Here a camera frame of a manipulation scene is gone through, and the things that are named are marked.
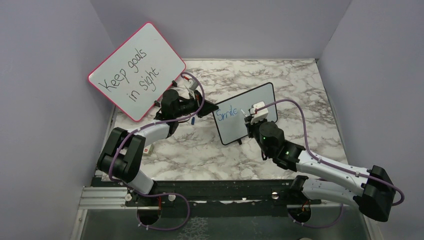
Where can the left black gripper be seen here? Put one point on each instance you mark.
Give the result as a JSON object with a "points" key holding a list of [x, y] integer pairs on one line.
{"points": [[207, 108]]}

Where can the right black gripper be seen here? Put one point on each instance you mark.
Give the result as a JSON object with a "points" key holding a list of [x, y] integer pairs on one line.
{"points": [[250, 126]]}

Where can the black framed whiteboard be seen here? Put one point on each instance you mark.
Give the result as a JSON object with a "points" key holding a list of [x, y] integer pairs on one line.
{"points": [[229, 119]]}

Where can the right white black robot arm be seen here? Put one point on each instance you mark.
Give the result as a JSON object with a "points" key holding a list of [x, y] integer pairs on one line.
{"points": [[370, 190]]}

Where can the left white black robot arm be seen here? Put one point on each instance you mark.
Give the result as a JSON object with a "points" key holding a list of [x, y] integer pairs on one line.
{"points": [[122, 153]]}

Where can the pink framed whiteboard with writing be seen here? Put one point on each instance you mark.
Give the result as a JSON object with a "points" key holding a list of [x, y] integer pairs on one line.
{"points": [[137, 73]]}

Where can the small white red box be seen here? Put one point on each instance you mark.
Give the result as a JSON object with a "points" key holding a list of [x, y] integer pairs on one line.
{"points": [[148, 150]]}

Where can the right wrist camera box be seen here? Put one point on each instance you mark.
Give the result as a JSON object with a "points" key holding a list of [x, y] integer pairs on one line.
{"points": [[256, 114]]}

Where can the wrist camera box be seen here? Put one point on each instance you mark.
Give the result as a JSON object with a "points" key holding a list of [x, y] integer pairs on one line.
{"points": [[256, 114], [191, 86]]}

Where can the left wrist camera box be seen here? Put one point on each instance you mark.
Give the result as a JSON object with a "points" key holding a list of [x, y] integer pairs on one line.
{"points": [[191, 86]]}

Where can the black aluminium mounting rail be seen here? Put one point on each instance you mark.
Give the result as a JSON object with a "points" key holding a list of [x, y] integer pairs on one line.
{"points": [[218, 198]]}

